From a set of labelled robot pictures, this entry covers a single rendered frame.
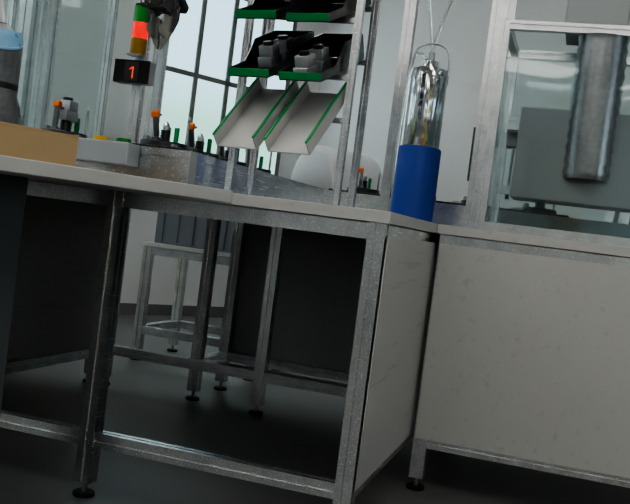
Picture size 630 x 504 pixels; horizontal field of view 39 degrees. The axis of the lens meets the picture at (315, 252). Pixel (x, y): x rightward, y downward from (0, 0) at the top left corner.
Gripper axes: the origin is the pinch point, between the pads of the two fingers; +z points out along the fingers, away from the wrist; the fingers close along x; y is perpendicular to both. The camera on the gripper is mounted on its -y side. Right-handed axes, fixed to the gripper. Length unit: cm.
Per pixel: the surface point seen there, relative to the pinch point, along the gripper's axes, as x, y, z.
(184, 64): -182, -388, -64
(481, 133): 73, -127, 0
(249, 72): 21.9, -11.5, 3.4
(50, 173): 14, 65, 39
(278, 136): 31.2, -15.4, 19.6
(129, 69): -24.7, -29.1, 2.3
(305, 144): 40.3, -12.1, 21.4
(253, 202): 34, 6, 39
